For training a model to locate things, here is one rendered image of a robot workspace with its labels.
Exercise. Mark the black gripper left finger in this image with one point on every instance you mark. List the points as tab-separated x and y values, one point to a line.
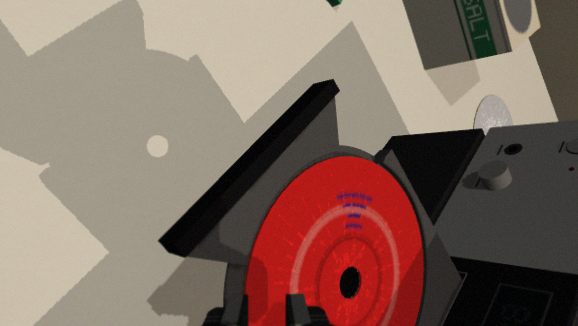
235	314

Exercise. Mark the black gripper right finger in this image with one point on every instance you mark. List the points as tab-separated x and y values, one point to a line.
297	312

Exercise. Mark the red cd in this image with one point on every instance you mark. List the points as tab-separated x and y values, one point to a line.
341	212

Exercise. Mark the silver cd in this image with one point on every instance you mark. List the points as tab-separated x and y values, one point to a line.
492	112

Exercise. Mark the beige salt container with green label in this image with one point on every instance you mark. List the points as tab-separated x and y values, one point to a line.
448	32

